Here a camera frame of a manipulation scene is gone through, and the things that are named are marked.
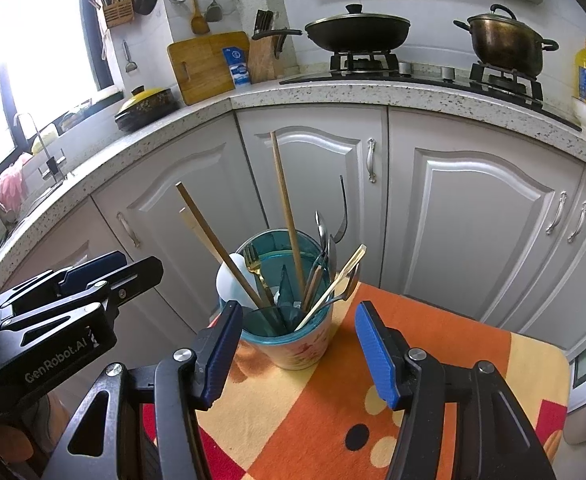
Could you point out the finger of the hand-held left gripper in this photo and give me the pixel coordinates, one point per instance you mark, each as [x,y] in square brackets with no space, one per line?
[138,272]
[93,266]

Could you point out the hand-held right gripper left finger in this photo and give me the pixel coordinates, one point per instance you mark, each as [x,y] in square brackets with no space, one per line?
[218,355]

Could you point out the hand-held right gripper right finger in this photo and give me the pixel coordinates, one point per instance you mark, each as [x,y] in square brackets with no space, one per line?
[375,355]

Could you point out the light bamboo chopstick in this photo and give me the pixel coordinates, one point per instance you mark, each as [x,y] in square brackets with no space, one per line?
[193,222]
[343,272]

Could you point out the white ceramic spoon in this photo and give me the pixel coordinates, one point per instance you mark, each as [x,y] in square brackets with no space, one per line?
[233,280]

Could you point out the teal rimmed utensil holder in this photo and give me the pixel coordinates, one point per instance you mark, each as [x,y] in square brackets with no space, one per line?
[298,350]

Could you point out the gold fork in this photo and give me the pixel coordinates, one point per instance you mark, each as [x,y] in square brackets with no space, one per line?
[253,262]

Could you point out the orange yellow printed blanket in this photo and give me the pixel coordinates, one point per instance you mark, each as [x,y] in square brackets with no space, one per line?
[323,410]

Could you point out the metal faucet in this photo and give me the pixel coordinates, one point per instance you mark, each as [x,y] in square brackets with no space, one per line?
[52,165]

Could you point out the pink cloth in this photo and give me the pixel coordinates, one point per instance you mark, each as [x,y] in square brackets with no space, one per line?
[13,182]

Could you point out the yellow lidded casserole pot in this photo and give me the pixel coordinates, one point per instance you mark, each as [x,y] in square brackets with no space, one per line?
[145,110]

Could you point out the wooden cutting board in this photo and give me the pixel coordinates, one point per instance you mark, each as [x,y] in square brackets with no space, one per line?
[198,70]

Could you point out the kitchen window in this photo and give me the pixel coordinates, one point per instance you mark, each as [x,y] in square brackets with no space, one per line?
[48,50]

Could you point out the blue white packet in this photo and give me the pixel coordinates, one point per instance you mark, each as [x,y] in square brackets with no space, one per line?
[235,67]

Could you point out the wooden knife block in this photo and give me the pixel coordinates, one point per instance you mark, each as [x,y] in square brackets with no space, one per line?
[263,60]

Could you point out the wooden spatula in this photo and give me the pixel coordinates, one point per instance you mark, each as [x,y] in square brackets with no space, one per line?
[200,24]

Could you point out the speckled kitchen countertop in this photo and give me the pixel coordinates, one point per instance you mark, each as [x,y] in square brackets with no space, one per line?
[323,92]

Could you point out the black gas stove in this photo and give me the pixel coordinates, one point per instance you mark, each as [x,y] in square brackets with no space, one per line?
[423,77]

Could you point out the black wok with lid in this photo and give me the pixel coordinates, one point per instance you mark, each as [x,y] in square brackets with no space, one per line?
[358,35]

